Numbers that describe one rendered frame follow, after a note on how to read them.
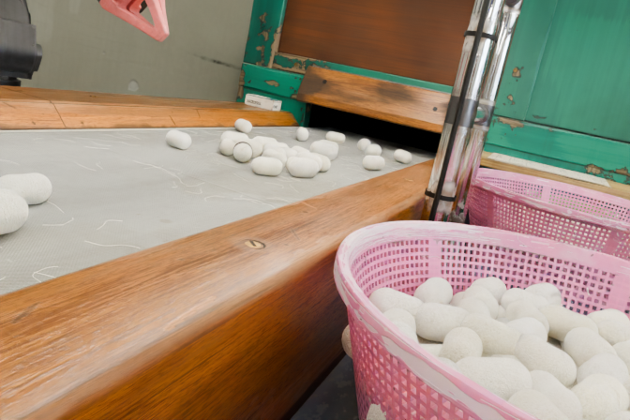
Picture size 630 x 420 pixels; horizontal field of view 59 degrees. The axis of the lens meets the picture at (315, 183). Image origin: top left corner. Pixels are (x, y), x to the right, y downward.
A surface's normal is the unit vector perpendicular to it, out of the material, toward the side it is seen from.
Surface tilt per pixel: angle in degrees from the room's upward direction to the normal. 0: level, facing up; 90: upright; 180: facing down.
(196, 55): 90
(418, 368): 90
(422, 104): 66
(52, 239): 0
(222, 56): 90
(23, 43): 71
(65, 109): 45
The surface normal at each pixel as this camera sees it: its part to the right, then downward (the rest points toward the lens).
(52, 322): 0.20, -0.96
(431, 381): -0.80, -0.05
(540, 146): -0.38, 0.10
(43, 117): 0.78, -0.50
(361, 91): -0.27, -0.28
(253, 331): 0.90, 0.25
